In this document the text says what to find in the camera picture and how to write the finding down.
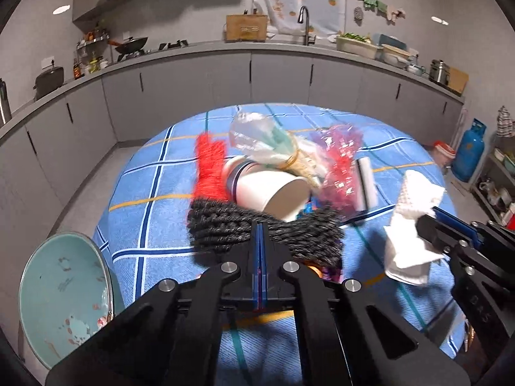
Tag grey knitted cloth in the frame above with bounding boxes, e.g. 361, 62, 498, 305
186, 198, 344, 270

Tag wooden knife block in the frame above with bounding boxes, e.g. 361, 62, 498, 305
225, 14, 269, 43

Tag white blue-striped paper cup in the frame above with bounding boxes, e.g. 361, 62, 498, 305
223, 156, 310, 223

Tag red white knitted hat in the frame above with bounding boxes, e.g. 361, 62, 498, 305
432, 140, 456, 165

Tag black kitchen faucet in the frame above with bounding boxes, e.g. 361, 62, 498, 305
298, 6, 316, 46

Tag black electric cooker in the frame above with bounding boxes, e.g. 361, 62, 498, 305
34, 66, 65, 99

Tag wooden cutting board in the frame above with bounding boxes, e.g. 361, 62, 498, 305
446, 66, 469, 95

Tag red fuzzy cloth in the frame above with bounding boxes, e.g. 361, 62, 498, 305
194, 133, 228, 202

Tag steel thermos jug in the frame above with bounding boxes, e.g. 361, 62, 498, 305
0, 78, 13, 125

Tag white tissue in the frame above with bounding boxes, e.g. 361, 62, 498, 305
384, 170, 447, 286

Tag grey kitchen counter cabinets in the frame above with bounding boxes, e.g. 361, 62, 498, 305
0, 40, 465, 290

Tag checkered hanging cloth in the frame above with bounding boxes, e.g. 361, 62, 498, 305
496, 106, 513, 137

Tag spice rack with bottles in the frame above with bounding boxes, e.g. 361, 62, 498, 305
74, 28, 111, 79

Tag metal storage shelf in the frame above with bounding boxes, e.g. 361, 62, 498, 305
471, 153, 515, 226

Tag blue gas cylinder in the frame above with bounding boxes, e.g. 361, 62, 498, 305
453, 118, 487, 182

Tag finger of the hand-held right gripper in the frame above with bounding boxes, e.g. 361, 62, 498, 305
432, 207, 489, 246
416, 214, 463, 264

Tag blue plaid tablecloth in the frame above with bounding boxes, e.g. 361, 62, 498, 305
92, 102, 457, 386

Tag white basin with greens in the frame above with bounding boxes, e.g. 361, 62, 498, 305
336, 32, 381, 59

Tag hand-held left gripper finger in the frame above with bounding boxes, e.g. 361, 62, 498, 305
261, 220, 471, 386
45, 220, 262, 386

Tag black wok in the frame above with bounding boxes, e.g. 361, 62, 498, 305
108, 37, 149, 55

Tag hanging wall hook items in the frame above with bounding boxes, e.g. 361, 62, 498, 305
354, 0, 406, 21

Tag steel pot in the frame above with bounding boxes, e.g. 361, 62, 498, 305
428, 60, 450, 85

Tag clear plastic bag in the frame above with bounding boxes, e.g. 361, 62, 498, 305
229, 110, 323, 188

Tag teal enamel basin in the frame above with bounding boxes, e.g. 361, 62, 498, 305
18, 231, 125, 371

